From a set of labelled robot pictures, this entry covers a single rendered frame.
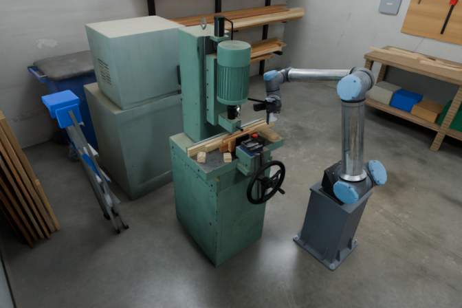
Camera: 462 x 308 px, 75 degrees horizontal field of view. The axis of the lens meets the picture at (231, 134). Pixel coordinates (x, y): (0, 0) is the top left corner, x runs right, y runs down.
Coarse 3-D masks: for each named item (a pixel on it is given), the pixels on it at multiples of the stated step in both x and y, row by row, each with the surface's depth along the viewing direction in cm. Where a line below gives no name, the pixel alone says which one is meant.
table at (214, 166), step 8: (272, 144) 188; (280, 144) 194; (208, 152) 177; (216, 152) 177; (224, 152) 178; (232, 152) 178; (192, 160) 170; (208, 160) 170; (216, 160) 171; (232, 160) 171; (200, 168) 165; (208, 168) 164; (216, 168) 165; (224, 168) 169; (232, 168) 174; (240, 168) 172; (208, 176) 163; (216, 176) 167
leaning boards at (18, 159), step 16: (0, 112) 206; (0, 128) 180; (0, 144) 179; (16, 144) 212; (0, 160) 186; (16, 160) 194; (0, 176) 193; (16, 176) 193; (32, 176) 229; (0, 192) 190; (16, 192) 201; (32, 192) 210; (16, 208) 206; (32, 208) 209; (48, 208) 222; (16, 224) 232; (48, 224) 228
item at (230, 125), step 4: (224, 112) 184; (220, 116) 181; (224, 116) 180; (220, 120) 182; (224, 120) 179; (228, 120) 176; (232, 120) 176; (236, 120) 176; (240, 120) 176; (220, 124) 184; (224, 124) 180; (228, 124) 176; (232, 124) 174; (236, 124) 176; (240, 124) 178; (224, 128) 181; (228, 128) 177; (232, 128) 175; (236, 128) 177; (232, 132) 177
